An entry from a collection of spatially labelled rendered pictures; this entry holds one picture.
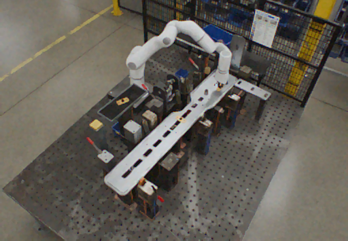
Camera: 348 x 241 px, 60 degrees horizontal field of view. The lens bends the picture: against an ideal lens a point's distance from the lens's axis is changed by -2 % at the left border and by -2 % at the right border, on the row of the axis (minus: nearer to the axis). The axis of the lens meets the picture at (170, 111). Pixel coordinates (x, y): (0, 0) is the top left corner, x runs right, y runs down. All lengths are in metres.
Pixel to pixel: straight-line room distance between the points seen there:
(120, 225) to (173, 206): 0.38
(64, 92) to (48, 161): 1.68
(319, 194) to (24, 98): 3.51
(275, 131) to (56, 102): 2.57
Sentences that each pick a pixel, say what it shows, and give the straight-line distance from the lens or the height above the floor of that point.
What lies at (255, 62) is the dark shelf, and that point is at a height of 1.03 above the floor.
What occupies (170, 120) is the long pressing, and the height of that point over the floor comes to 1.00.
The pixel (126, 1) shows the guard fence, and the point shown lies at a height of 0.29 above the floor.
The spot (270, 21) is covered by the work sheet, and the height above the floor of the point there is 1.39.
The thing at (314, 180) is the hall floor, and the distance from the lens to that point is 3.44.
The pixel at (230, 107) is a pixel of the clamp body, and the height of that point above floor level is 0.94.
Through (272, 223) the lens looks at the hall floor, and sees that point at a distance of 3.07.
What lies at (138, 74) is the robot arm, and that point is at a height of 1.04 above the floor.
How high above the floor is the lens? 2.70
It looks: 48 degrees down
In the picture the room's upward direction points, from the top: 1 degrees clockwise
